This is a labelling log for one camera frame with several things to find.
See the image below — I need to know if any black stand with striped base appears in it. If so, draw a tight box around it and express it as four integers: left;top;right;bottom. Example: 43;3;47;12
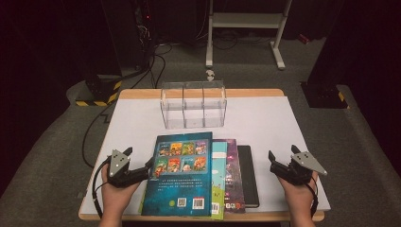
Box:
300;0;401;110
61;0;124;108

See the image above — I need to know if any light wooden table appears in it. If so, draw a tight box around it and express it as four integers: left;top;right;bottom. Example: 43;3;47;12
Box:
78;88;325;222

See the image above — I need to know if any dark equipment rack with wires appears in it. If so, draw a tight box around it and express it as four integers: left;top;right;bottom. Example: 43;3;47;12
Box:
133;0;173;90

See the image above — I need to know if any black hardcover book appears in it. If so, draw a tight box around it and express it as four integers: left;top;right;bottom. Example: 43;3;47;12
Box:
236;145;260;209

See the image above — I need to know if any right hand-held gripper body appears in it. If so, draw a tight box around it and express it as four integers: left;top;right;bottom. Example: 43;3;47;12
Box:
270;150;328;186

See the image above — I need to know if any dark blue picture book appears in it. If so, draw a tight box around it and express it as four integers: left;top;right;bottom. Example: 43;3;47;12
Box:
141;131;213;218

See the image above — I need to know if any white metal stand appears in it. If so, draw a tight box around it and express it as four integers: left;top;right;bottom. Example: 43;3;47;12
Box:
205;0;293;71

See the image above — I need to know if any person's right hand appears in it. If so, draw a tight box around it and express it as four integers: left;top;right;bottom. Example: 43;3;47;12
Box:
278;178;318;220

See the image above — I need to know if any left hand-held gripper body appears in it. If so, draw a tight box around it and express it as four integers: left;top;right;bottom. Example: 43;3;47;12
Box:
107;149;149;188

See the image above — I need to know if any purple softcover book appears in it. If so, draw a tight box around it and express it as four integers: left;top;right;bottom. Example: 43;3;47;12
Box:
220;138;246;214

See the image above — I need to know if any black floor cable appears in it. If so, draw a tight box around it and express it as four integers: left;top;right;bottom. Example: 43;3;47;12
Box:
81;99;119;169

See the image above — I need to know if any clear acrylic book rack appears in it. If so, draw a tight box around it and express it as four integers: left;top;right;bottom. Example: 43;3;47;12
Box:
160;80;228;130

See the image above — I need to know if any person's left hand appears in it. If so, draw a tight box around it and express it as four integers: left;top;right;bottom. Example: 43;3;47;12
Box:
101;173;141;220

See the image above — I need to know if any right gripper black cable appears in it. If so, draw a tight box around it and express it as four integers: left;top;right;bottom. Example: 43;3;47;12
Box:
304;175;320;218

